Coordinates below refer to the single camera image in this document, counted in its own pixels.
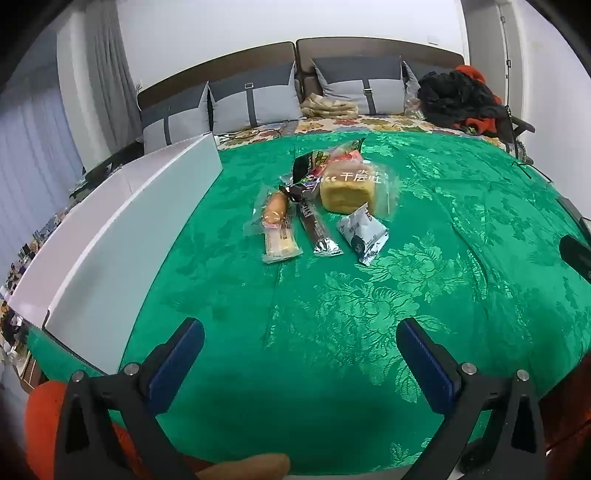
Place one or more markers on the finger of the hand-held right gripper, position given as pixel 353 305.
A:
pixel 577 256

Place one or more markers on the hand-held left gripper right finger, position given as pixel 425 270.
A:
pixel 425 364

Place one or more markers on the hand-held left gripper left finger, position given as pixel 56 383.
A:
pixel 178 364

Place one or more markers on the white storage box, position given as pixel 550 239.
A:
pixel 115 240

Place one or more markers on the white grey snack packet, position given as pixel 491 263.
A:
pixel 362 235

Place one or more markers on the long yellow cake packet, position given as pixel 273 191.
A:
pixel 279 244

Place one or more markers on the brown snack bar packet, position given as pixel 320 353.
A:
pixel 316 228

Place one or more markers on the clear bun packet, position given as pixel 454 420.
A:
pixel 276 207

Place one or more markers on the sliced bread loaf packet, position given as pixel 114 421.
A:
pixel 346 194

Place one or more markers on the dark purple snack packet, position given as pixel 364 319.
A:
pixel 300 188

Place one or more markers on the red snack packet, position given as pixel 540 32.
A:
pixel 346 151

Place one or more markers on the black snack packet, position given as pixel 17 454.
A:
pixel 305 168

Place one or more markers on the yellow green snack packet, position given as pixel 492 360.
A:
pixel 321 159

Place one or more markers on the person's left hand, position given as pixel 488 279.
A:
pixel 249 466

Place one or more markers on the dark tablet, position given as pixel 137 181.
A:
pixel 575 212

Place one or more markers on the green patterned cloth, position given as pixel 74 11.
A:
pixel 323 300

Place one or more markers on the black chair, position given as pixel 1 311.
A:
pixel 519 127

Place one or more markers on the person's orange clothing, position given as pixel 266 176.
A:
pixel 51 429

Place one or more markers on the orange garment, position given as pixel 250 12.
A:
pixel 466 73

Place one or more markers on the clear plastic bag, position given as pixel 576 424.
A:
pixel 413 106

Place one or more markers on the white door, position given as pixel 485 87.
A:
pixel 489 50

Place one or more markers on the floral bed sheet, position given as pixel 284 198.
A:
pixel 392 122

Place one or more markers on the sheer pale curtain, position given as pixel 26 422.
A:
pixel 32 184

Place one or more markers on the grey two-tone pillow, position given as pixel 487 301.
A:
pixel 175 117
pixel 254 99
pixel 413 78
pixel 355 87

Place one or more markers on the folded beige blanket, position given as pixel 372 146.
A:
pixel 328 107

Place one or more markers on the grey curtain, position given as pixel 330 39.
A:
pixel 111 69

